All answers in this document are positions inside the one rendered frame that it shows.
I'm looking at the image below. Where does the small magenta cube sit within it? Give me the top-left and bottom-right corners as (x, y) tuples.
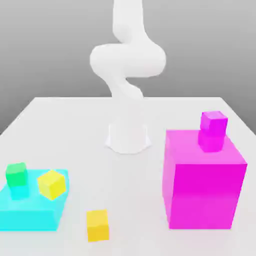
(197, 129), (226, 153)

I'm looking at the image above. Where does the small purple cube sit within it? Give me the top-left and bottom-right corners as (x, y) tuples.
(200, 110), (229, 138)

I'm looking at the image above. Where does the small yellow cube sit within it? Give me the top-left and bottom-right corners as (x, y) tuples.
(37, 169), (67, 201)

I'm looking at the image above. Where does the small orange-yellow cube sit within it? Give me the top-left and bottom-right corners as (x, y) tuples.
(86, 209), (110, 243)

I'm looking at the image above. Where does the small green cube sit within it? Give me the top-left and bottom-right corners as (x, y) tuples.
(5, 162), (28, 188)

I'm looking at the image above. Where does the small cyan cube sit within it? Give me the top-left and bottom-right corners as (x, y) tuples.
(9, 184), (30, 200)

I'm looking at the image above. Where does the large magenta box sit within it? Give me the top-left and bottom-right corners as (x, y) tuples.
(162, 129), (248, 230)

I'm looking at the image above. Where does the large cyan box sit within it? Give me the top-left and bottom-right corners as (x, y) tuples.
(0, 169), (70, 232)

